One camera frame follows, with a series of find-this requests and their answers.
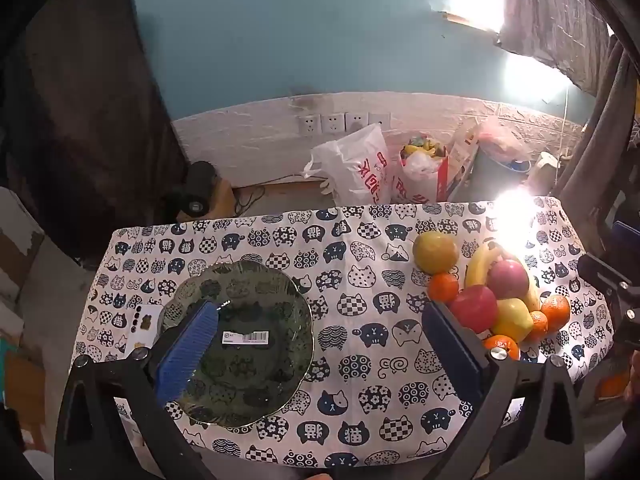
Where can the black cylinder device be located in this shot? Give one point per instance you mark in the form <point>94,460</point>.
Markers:
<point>197,187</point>

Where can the small orange tangerine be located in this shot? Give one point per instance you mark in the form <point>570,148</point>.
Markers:
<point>540,327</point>

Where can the dark bin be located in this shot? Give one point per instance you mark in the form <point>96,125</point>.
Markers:
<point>495,177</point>

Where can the yellow-green apple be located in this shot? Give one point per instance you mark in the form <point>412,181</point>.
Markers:
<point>511,319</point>

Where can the dark cloth cover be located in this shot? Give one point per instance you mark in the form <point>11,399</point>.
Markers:
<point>80,110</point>

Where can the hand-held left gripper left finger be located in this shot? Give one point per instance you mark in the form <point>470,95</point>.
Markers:
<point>187,355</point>

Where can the green glass plate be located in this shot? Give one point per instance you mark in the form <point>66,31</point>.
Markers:
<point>260,300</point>

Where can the white wall socket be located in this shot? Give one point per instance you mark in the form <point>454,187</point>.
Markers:
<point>356,120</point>
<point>309,124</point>
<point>380,119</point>
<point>332,121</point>

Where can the red apple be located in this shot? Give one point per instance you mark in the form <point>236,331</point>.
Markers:
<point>472,307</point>
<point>507,280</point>

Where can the white plastic bag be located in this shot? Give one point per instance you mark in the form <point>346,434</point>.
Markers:
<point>350,165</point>

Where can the red and white bag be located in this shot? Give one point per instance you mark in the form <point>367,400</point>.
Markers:
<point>420,175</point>

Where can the cat print tablecloth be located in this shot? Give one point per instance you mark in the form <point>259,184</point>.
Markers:
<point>350,270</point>

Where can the white phone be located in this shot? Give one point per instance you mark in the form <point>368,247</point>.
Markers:
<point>145,325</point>

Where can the yellow banana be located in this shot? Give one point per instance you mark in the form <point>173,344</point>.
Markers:
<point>479,265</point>

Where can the red and white package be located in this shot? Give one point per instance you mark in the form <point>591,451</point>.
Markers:
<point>462,160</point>

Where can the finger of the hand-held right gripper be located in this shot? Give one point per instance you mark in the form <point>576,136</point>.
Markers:
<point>605,277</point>
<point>626,234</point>

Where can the pink plastic bag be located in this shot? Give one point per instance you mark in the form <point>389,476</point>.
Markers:
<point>500,140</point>

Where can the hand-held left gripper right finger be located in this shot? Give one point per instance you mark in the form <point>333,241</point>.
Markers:
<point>452,345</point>

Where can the hanging grey clothing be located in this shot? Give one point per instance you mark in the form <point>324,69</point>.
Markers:
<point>600,135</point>

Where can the grey curtain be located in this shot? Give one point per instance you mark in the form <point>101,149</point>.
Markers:
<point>555,15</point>

